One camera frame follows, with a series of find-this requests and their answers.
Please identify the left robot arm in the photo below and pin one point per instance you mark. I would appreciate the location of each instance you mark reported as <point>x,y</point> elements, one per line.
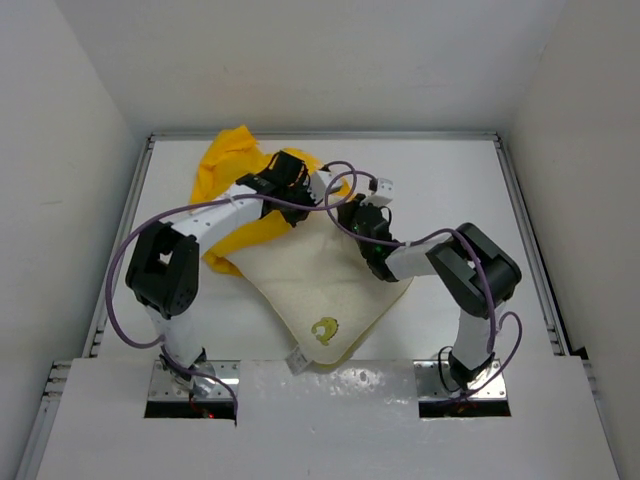
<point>164,269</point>

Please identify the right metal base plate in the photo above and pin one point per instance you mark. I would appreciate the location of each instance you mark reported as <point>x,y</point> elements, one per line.
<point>435,383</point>

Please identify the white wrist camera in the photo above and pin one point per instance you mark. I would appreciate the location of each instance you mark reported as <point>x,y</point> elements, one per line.
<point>381,192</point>
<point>318,186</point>

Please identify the cream pillow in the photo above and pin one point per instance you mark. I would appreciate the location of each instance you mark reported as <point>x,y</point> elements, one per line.
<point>316,280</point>

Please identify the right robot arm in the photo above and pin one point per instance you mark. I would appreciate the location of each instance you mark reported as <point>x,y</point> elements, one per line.
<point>475,271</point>

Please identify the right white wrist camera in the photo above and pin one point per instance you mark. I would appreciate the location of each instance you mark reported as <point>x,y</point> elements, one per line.
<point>381,192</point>

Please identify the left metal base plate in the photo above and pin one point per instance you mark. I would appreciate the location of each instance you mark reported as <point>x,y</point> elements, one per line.
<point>166,385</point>

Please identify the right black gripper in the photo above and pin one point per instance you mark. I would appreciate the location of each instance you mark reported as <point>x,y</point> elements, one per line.
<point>349,209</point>

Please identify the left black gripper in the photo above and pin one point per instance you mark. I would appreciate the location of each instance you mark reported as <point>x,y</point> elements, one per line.
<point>303,185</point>

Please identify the metal base plate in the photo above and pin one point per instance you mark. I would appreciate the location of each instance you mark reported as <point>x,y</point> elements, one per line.
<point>435,383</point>
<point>166,385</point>

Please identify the yellow pillowcase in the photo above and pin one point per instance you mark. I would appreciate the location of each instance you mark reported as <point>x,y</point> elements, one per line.
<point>233,154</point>

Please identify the aluminium table frame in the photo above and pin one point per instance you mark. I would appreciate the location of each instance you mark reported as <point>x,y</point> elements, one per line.
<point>360,421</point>

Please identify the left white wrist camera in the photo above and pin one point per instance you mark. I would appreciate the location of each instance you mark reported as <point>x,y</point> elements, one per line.
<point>318,186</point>

